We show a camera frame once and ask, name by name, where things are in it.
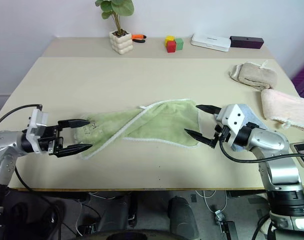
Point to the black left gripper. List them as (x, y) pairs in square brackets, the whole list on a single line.
[(50, 140)]

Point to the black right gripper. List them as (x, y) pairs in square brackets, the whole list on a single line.
[(220, 136)]

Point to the green fluffy towel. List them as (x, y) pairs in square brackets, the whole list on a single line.
[(167, 122)]

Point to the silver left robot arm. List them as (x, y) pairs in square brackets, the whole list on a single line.
[(2, 145)]

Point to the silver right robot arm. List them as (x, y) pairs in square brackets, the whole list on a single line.
[(267, 140)]

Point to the beige folded towel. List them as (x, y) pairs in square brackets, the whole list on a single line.
[(254, 75)]

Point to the pink folded towel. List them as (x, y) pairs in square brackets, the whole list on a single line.
[(284, 107)]

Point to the light blue cloth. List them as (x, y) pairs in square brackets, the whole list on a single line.
[(254, 117)]

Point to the white flat box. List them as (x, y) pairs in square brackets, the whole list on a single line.
[(210, 42)]

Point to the green wooden block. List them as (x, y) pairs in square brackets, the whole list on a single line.
[(179, 44)]

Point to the red wooden block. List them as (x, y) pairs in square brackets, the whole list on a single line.
[(171, 47)]

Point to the dark purple long box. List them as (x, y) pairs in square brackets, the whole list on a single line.
[(247, 42)]

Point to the yellow wooden block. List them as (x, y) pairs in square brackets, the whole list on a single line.
[(170, 38)]

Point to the small metal caster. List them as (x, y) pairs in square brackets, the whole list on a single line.
[(219, 217)]

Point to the dark rounded upright shape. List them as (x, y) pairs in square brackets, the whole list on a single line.
[(183, 217)]

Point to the white framed smartphone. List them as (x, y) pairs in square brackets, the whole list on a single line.
[(303, 152)]

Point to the white bubble plant pot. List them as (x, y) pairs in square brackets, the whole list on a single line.
[(121, 43)]

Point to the purple ribbed object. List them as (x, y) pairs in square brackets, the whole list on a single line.
[(303, 80)]

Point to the orange black pliers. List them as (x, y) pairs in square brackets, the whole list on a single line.
[(138, 37)]

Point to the green leafy plant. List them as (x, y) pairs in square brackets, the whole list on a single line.
[(117, 7)]

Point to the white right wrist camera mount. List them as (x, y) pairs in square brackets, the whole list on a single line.
[(235, 115)]

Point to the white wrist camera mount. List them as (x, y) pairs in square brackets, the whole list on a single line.
[(38, 120), (235, 115)]

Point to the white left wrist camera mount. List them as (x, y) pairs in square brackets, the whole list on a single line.
[(38, 120)]

